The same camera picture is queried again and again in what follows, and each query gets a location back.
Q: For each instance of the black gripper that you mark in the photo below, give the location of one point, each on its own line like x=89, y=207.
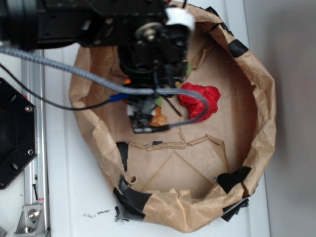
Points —
x=141, y=109

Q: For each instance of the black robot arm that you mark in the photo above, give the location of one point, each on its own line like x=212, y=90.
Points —
x=151, y=37

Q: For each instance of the green plush toy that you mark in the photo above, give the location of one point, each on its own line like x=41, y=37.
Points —
x=188, y=70

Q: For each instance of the orange spiral seashell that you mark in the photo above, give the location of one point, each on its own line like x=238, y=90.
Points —
x=159, y=119

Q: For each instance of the red crumpled paper ball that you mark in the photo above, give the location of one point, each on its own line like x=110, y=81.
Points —
x=195, y=106

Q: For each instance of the brown paper bag bin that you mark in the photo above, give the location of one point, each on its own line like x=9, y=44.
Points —
x=189, y=176

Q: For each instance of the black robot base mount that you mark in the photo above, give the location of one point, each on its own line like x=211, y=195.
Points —
x=16, y=133

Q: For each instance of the aluminium extrusion rail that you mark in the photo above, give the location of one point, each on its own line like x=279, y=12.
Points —
x=35, y=173

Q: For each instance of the metal corner bracket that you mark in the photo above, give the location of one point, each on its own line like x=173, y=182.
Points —
x=32, y=222

